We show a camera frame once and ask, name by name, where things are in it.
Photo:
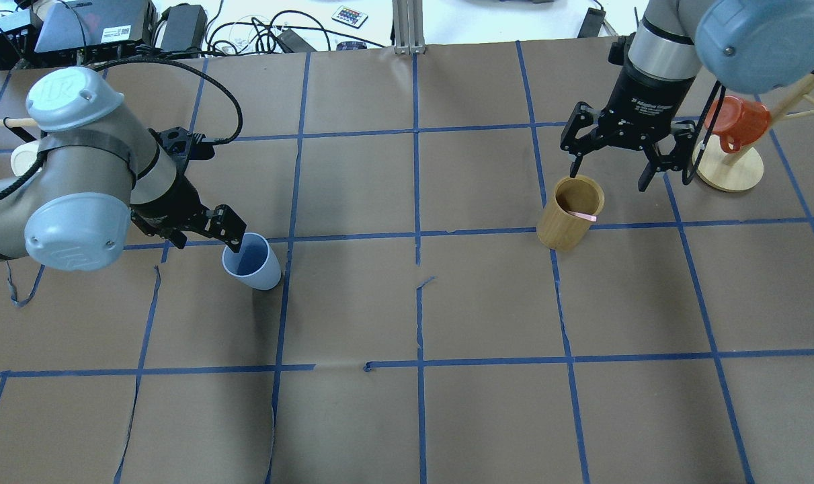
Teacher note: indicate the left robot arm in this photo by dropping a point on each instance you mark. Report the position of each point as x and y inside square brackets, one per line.
[98, 171]

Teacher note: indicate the light blue plastic cup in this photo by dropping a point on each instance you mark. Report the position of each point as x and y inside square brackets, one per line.
[255, 264]

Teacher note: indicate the bamboo cylinder holder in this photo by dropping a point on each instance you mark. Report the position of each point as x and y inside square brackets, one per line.
[560, 231]

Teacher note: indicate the wooden rack dowel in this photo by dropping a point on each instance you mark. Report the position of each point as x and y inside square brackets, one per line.
[8, 122]

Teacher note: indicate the black electronics box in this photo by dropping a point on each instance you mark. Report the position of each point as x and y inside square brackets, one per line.
[73, 25]

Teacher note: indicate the white mug near end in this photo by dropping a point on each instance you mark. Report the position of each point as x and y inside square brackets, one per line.
[24, 157]

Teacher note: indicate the orange red mug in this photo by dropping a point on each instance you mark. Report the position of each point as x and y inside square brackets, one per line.
[738, 123]

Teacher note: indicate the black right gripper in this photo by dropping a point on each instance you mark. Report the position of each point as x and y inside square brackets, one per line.
[647, 97]

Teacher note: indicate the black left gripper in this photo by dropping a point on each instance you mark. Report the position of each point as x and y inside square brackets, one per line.
[173, 205]

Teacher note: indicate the black power adapter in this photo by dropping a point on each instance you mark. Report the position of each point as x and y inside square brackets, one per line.
[183, 28]

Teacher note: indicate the aluminium frame post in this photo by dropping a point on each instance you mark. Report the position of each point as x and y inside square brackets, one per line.
[408, 27]

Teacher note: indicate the small remote control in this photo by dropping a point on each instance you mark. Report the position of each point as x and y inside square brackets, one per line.
[349, 17]

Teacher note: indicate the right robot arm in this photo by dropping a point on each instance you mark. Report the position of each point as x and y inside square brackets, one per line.
[675, 70]

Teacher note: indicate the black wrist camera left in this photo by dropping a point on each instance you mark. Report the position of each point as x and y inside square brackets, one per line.
[185, 145]

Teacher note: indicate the wooden mug tree stand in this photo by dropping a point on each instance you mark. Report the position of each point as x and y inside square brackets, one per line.
[741, 171]

